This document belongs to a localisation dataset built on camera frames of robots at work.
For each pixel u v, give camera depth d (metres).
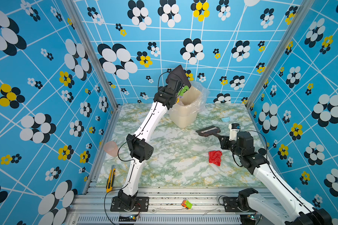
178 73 0.88
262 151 0.84
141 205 0.74
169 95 0.61
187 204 0.72
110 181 0.80
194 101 0.87
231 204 0.73
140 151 0.61
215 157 0.89
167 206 0.74
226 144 0.71
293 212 0.41
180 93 0.87
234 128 0.69
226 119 1.09
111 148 0.95
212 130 0.92
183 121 1.01
